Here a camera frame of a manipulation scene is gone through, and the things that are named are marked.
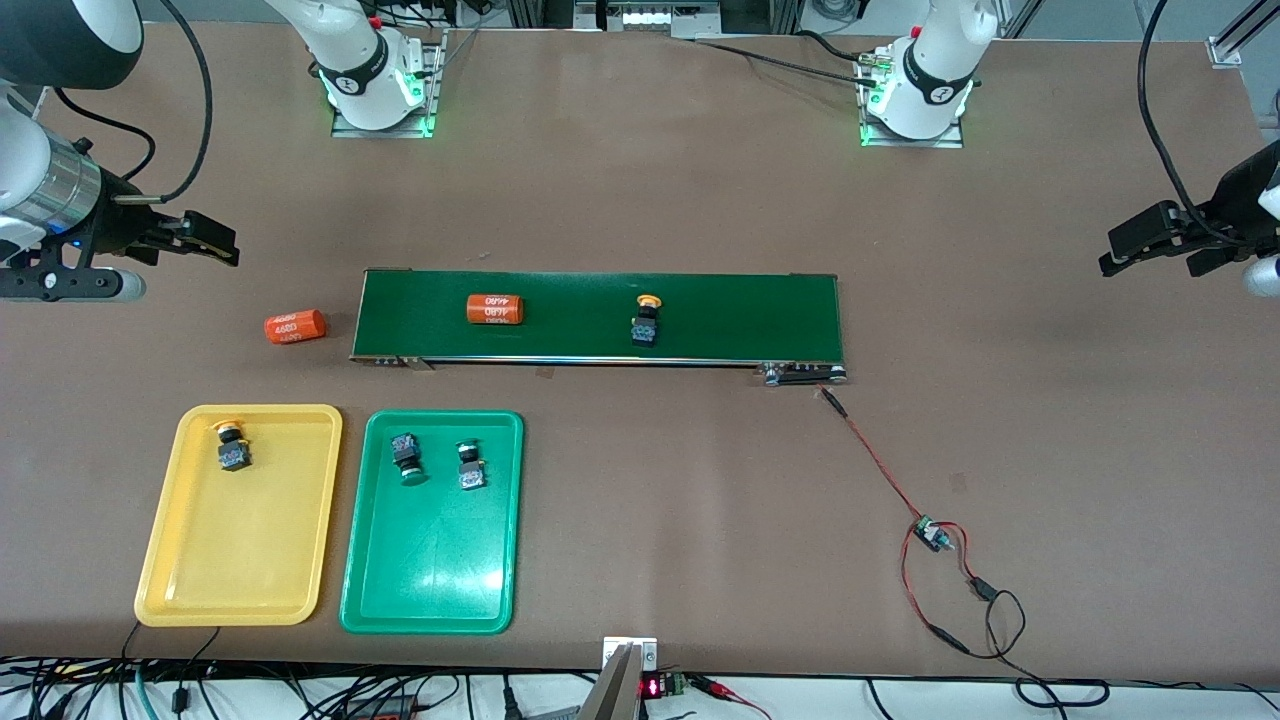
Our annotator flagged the orange cylindrical battery cell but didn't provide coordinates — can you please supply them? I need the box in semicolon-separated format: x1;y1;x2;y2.
263;309;329;345
466;293;527;327

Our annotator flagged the yellow mushroom push button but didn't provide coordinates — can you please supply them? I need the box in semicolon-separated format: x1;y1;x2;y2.
214;421;254;474
629;293;667;349

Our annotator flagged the green mushroom push button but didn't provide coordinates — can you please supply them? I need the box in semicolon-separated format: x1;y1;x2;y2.
454;439;490;492
389;431;429;488

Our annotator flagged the aluminium corner profile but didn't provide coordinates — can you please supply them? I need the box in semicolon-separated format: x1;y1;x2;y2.
1208;0;1280;69

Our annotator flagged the yellow plastic tray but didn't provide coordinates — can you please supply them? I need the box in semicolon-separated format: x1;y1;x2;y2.
134;404;344;628

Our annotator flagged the green plastic tray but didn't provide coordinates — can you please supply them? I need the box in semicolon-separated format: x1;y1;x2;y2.
339;409;526;636

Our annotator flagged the green conveyor belt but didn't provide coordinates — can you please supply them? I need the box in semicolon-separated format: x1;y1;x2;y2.
349;268;847;388

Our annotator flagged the white LED light bar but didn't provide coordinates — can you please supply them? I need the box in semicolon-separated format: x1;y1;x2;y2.
620;8;723;31

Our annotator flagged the red clip lead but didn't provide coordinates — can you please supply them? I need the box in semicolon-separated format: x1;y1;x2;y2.
690;675;776;720

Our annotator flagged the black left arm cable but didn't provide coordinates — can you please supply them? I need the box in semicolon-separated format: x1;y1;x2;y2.
1137;0;1251;247

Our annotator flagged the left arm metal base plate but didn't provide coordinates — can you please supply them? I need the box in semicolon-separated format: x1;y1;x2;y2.
860;45;966;149

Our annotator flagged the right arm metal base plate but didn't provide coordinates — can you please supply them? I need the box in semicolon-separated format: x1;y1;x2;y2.
330;28;446;138

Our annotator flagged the red black conveyor wire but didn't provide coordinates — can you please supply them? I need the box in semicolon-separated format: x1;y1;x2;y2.
820;386;929;525

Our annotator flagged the thin black table cable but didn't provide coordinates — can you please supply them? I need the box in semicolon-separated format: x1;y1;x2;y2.
690;38;881;86

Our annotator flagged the red power wire loop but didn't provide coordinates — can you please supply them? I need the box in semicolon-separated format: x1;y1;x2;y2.
900;520;999;658

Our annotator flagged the black power cable loop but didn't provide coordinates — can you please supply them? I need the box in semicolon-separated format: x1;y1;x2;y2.
985;590;1111;708

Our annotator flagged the aluminium frame structure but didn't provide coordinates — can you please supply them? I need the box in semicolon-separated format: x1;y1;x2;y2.
505;0;806;39

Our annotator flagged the black cable with inline box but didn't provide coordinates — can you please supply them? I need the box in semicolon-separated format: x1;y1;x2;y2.
170;626;221;711

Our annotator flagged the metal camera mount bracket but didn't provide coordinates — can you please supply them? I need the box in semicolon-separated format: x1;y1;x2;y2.
578;636;661;720

